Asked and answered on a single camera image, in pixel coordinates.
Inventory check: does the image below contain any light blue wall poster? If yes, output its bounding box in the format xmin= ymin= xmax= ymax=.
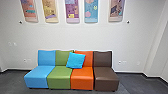
xmin=83 ymin=0 xmax=100 ymax=24

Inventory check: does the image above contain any purple wall poster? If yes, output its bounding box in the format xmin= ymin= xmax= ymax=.
xmin=64 ymin=0 xmax=81 ymax=24

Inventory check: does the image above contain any cyan square pillow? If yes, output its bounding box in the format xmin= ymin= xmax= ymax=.
xmin=65 ymin=51 xmax=87 ymax=70

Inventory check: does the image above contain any orange and teal wall poster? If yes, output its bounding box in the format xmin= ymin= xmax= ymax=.
xmin=19 ymin=0 xmax=39 ymax=23

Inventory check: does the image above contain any brown sofa seat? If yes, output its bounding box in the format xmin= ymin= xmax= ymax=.
xmin=92 ymin=50 xmax=120 ymax=93

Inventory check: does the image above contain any double white wall outlet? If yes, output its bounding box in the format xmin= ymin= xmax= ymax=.
xmin=117 ymin=59 xmax=128 ymax=65

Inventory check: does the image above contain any orange sofa seat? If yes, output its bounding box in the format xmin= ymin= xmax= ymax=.
xmin=70 ymin=50 xmax=95 ymax=91

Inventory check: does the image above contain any green sofa seat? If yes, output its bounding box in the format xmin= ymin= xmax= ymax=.
xmin=46 ymin=49 xmax=75 ymax=90

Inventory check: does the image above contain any yellow wall poster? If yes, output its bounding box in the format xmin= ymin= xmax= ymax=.
xmin=41 ymin=0 xmax=60 ymax=24

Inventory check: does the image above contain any blue sofa seat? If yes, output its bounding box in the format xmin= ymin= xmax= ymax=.
xmin=23 ymin=49 xmax=57 ymax=90

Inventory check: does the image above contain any pink and navy wall poster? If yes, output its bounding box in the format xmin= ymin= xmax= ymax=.
xmin=108 ymin=0 xmax=127 ymax=23

